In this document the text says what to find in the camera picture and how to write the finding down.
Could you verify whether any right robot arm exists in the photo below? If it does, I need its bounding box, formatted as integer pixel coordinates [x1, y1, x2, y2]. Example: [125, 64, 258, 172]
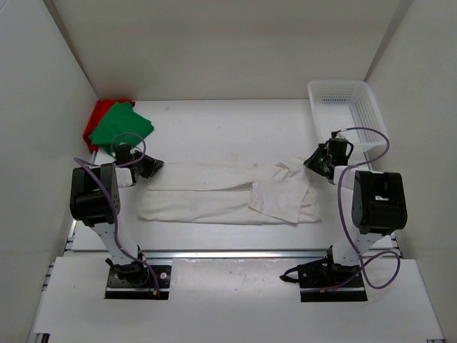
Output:
[304, 139, 408, 286]

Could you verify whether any green t-shirt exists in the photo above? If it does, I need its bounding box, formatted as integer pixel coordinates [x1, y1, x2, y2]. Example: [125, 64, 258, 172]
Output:
[89, 103, 154, 156]

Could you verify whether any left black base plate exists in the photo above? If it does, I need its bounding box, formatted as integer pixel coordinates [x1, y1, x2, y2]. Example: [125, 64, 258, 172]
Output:
[104, 265, 172, 300]

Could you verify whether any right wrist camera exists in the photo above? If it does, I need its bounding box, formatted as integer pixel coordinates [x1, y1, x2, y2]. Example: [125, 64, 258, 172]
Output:
[327, 131, 354, 160]

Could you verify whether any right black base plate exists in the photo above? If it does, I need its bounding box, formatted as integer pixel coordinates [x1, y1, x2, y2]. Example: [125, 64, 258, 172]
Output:
[279, 258, 368, 303]

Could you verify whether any aluminium rail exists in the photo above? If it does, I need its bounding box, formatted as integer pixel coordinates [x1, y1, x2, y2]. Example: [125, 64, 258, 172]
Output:
[145, 249, 326, 260]

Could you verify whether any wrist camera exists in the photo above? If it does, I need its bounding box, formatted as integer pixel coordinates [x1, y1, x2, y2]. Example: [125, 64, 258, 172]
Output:
[327, 131, 354, 160]
[114, 144, 139, 168]

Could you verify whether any red t-shirt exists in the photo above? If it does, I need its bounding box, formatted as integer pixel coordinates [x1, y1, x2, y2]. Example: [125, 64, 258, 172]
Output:
[83, 98, 136, 153]

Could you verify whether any white t-shirt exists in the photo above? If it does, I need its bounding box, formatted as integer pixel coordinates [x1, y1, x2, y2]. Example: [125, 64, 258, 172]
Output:
[137, 158, 321, 225]

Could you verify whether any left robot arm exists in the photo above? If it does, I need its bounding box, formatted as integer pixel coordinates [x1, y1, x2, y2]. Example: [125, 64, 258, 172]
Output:
[69, 152, 164, 286]

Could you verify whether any white plastic basket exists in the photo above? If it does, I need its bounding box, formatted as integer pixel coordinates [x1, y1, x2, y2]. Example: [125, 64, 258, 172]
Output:
[308, 80, 388, 152]

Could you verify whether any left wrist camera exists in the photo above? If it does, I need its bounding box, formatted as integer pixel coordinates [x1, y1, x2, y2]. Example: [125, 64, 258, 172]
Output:
[114, 144, 139, 168]

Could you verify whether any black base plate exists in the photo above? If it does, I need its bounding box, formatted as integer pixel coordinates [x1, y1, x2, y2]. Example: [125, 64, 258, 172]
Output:
[104, 265, 172, 300]
[279, 258, 368, 303]

